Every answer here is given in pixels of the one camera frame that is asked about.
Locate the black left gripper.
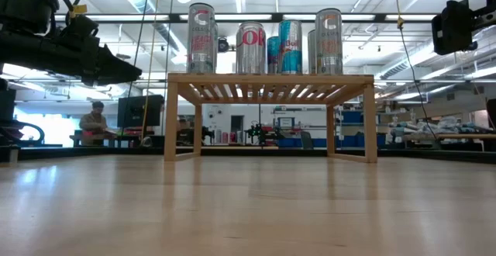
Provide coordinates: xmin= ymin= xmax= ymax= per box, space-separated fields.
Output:
xmin=36 ymin=38 xmax=143 ymax=86

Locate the silver Diet Coke can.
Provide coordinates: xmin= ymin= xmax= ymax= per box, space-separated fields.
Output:
xmin=235 ymin=21 xmax=267 ymax=74

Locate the blue silver Red Bull can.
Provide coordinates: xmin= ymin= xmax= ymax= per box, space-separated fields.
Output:
xmin=277 ymin=19 xmax=304 ymax=74
xmin=266 ymin=35 xmax=281 ymax=74

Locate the Celsius Tropical Vibe can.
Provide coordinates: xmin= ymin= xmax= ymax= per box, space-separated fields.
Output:
xmin=314 ymin=8 xmax=344 ymax=75
xmin=307 ymin=29 xmax=317 ymax=74

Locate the slatted wooden shelf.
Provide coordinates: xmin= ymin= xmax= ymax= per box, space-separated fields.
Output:
xmin=164 ymin=72 xmax=379 ymax=164

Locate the black computer monitor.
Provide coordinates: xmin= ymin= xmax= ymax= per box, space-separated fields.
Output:
xmin=117 ymin=94 xmax=166 ymax=129

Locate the person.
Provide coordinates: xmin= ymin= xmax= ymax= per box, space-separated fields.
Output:
xmin=79 ymin=100 xmax=117 ymax=147

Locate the black curved tube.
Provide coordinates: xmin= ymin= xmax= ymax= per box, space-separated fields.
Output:
xmin=0 ymin=119 xmax=46 ymax=147

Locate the round black ceiling device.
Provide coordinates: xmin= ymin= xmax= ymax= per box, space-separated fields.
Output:
xmin=216 ymin=36 xmax=231 ymax=54

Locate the black box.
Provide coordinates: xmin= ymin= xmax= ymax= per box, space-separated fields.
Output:
xmin=0 ymin=88 xmax=17 ymax=122

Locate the cluttered wooden workbench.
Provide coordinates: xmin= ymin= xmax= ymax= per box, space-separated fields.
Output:
xmin=387 ymin=115 xmax=496 ymax=151

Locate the black aluminium rig frame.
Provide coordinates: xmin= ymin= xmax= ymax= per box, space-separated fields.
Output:
xmin=0 ymin=12 xmax=496 ymax=162

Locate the yellow black hanging cable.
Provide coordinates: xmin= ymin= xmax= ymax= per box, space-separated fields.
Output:
xmin=393 ymin=0 xmax=441 ymax=143

